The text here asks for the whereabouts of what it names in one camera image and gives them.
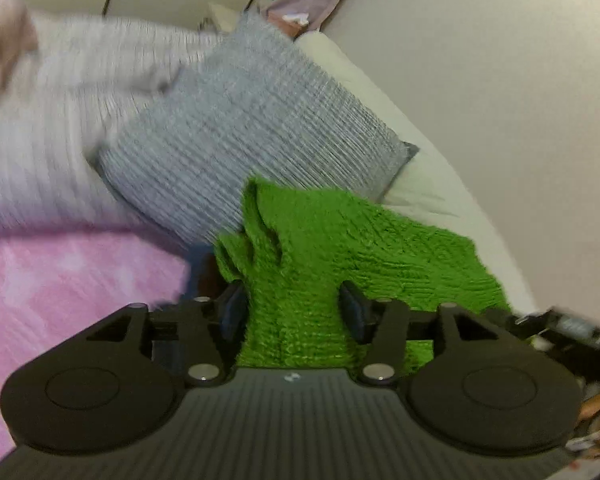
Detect grey checked cushion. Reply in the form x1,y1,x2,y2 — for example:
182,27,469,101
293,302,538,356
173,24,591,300
95,13,417,244

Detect person's right hand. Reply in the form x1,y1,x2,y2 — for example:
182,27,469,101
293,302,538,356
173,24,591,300
566,393,600,460

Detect green knitted sweater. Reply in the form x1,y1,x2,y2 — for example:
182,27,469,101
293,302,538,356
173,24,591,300
214,178,509,370

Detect pink rose blanket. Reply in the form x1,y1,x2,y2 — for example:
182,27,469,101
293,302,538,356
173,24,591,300
0,232,187,458

